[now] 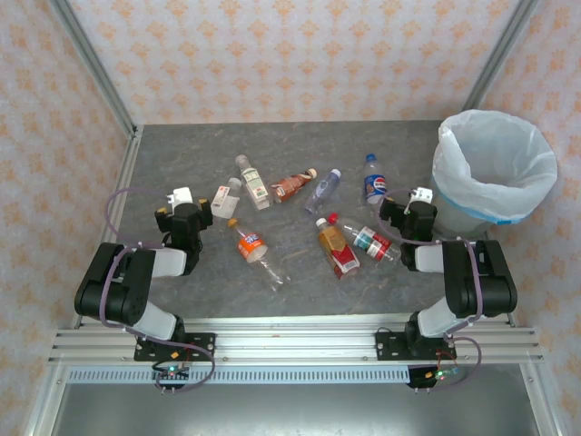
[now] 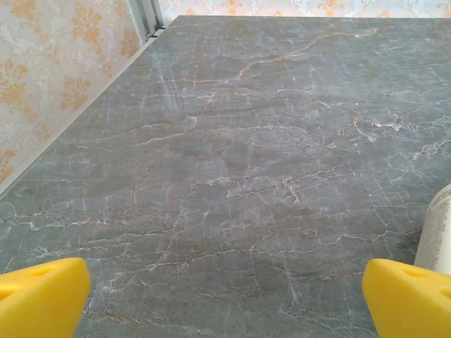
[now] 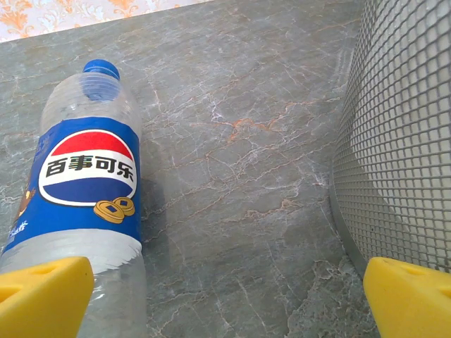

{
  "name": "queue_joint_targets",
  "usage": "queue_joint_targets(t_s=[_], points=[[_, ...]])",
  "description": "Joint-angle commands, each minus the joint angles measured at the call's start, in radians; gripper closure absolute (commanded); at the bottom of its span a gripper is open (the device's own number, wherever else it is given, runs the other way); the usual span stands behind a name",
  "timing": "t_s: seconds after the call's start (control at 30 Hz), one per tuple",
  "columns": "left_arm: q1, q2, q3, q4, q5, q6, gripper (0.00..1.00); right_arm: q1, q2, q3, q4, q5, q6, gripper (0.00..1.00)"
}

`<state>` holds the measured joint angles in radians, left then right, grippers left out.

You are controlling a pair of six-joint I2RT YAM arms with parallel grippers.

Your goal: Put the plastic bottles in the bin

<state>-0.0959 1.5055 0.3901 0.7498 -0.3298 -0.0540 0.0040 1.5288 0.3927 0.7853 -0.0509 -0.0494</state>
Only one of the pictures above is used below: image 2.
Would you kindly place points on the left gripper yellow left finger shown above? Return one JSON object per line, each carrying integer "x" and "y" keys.
{"x": 42, "y": 299}

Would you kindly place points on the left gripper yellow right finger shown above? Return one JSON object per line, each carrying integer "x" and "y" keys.
{"x": 412, "y": 303}

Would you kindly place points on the white plastic bottle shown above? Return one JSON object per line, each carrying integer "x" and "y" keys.
{"x": 437, "y": 239}

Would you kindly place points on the aluminium table side rail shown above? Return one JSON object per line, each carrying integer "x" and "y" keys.
{"x": 70, "y": 121}

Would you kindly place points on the aluminium frame corner post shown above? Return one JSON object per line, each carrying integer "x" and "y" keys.
{"x": 146, "y": 17}

